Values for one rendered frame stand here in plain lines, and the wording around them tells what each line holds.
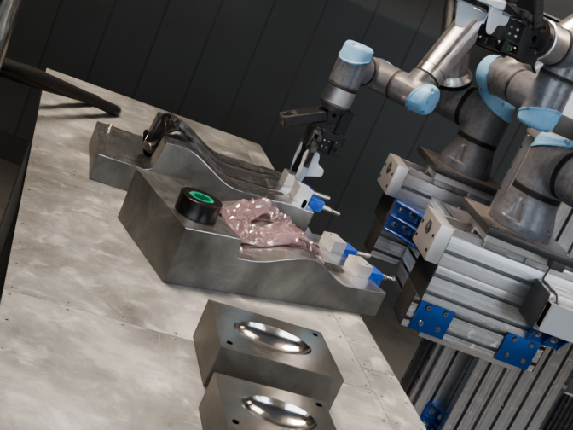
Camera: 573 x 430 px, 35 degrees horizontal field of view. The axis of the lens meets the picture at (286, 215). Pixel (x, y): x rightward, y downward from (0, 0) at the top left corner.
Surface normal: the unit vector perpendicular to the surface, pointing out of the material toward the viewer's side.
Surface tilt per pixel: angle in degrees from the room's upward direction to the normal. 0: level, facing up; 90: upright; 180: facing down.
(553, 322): 90
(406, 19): 90
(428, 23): 90
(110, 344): 0
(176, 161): 90
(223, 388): 0
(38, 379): 0
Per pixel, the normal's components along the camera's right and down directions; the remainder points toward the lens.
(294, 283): 0.46, 0.44
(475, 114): -0.62, 0.00
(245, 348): 0.39, -0.88
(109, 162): 0.20, 0.36
